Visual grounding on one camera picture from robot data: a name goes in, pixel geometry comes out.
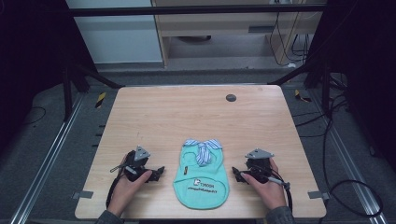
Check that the white cabinet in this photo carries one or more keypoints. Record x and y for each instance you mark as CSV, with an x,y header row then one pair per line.
x,y
118,37

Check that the person's left hand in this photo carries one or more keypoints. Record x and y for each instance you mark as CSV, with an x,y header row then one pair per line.
x,y
127,192

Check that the black frame crossbar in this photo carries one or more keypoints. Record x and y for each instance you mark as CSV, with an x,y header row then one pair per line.
x,y
186,10

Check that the person's right hand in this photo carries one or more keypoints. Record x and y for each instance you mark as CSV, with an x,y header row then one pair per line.
x,y
267,193

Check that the grey table grommet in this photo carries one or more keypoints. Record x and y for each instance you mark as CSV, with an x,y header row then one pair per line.
x,y
231,98

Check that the light wooden desk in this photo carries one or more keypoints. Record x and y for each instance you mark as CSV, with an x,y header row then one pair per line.
x,y
218,25

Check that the mint green pet shirt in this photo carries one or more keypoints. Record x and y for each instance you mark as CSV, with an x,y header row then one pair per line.
x,y
200,180

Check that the black frame leg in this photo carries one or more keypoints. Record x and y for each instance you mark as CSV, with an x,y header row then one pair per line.
x,y
67,93
325,90

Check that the black yellow hazard tape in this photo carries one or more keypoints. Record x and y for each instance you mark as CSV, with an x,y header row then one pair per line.
x,y
301,96
100,100

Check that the aluminium floor rail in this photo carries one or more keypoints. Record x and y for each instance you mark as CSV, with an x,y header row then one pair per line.
x,y
348,155
46,158

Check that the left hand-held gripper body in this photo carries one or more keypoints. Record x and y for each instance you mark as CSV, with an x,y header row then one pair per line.
x,y
137,161

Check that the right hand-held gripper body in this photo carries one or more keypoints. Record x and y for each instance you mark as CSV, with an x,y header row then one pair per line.
x,y
259,165

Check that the grey table bracket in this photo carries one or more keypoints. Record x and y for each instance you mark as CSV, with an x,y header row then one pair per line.
x,y
82,194
318,195

